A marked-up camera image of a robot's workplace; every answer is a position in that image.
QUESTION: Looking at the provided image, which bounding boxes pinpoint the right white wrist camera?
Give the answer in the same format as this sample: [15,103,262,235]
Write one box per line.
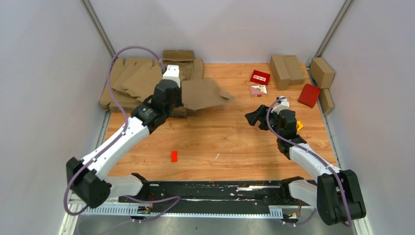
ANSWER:
[271,96,290,115]

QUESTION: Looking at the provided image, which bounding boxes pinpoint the stack of flat cardboard blanks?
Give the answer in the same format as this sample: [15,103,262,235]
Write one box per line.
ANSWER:
[110,50,204,112]

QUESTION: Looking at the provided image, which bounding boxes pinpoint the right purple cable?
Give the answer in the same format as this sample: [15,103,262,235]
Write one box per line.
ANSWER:
[266,96,353,228]

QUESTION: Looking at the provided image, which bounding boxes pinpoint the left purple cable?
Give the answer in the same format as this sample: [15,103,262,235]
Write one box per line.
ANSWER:
[63,46,182,224]

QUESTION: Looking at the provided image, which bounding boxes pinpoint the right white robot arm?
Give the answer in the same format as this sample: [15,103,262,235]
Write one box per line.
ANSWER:
[245,105,367,225]

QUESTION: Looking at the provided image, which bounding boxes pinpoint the folded cardboard box left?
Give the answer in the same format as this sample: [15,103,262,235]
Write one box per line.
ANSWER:
[270,54,290,91]

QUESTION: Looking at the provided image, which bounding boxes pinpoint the small red block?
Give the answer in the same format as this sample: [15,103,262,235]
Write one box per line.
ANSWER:
[171,151,178,163]

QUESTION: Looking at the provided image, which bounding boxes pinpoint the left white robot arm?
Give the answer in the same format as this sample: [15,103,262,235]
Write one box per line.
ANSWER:
[66,79,182,208]

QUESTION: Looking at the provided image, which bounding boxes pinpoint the purple cable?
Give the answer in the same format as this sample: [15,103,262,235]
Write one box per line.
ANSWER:
[63,46,182,224]
[266,96,353,228]

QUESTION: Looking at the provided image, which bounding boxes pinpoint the white slotted cable duct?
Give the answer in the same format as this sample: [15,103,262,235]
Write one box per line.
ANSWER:
[79,205,284,218]

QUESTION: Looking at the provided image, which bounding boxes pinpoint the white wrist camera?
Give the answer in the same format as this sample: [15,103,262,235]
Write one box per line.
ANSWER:
[162,65,181,88]
[271,96,290,115]

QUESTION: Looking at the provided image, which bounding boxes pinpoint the yellow plastic triangle frame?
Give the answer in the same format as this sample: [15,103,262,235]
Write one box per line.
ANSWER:
[297,121,303,131]

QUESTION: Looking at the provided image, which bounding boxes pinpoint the folded cardboard box lower right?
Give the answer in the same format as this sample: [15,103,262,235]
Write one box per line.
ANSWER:
[319,89,334,116]

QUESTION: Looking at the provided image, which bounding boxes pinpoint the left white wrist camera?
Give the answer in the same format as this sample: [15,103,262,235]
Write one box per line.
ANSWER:
[162,65,181,88]

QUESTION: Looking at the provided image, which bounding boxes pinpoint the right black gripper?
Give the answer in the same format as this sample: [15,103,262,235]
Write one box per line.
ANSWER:
[245,105,282,138]

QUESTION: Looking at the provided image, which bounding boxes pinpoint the folded cardboard box corner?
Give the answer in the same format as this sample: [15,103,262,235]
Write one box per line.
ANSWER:
[309,57,335,89]

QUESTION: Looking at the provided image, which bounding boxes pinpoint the folded cardboard box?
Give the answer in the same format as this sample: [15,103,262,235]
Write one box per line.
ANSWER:
[319,89,334,116]
[270,54,290,91]

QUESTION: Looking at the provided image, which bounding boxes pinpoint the pink white picture card box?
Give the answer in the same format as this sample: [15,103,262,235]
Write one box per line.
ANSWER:
[249,85,268,97]

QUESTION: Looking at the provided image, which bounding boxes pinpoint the dark red box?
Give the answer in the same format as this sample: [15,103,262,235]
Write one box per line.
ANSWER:
[298,84,321,108]

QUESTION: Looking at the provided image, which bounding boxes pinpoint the brown cardboard box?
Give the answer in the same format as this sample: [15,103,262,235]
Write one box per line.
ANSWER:
[181,78,235,111]

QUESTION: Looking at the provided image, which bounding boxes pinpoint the red box with white labels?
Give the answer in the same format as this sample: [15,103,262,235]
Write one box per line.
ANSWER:
[250,70,271,85]

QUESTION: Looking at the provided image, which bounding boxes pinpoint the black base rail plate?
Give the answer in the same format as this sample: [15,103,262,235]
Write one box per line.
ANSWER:
[118,180,310,215]

